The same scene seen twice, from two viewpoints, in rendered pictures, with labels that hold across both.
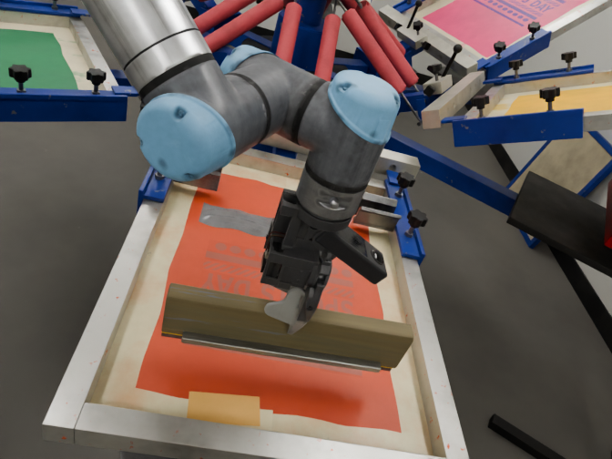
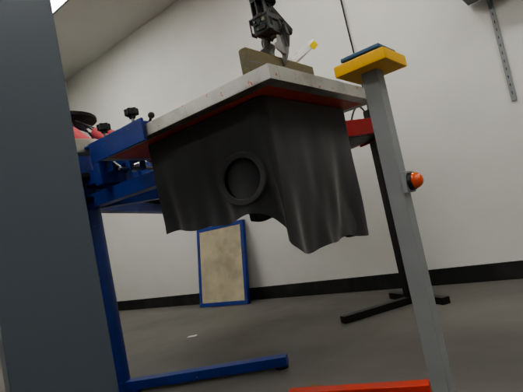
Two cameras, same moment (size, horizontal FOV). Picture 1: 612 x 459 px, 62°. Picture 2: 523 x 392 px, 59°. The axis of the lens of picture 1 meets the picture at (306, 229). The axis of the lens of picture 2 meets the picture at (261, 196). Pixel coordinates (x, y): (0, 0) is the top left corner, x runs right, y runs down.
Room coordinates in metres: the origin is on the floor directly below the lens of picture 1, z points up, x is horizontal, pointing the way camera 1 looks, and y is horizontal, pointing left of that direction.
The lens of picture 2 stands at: (-0.46, 0.95, 0.61)
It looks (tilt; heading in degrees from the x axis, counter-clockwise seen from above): 4 degrees up; 320
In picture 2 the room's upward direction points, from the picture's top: 12 degrees counter-clockwise
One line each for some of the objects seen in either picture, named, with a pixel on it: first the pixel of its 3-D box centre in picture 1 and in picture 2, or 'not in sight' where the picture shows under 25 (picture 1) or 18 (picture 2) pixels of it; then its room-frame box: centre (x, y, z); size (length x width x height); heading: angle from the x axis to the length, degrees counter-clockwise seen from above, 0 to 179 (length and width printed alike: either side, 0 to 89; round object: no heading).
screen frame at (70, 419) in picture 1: (282, 267); (232, 126); (0.75, 0.02, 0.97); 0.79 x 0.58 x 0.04; 12
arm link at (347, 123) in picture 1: (350, 129); not in sight; (0.51, -0.01, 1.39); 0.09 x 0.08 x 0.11; 75
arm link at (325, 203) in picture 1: (330, 191); not in sight; (0.50, -0.01, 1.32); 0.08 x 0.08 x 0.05
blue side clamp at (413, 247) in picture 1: (399, 222); not in sight; (1.04, -0.21, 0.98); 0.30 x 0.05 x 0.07; 12
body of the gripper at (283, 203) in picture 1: (304, 240); (265, 18); (0.50, 0.00, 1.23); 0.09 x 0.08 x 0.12; 102
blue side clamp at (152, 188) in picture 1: (166, 168); (121, 142); (0.92, 0.34, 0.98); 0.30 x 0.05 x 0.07; 12
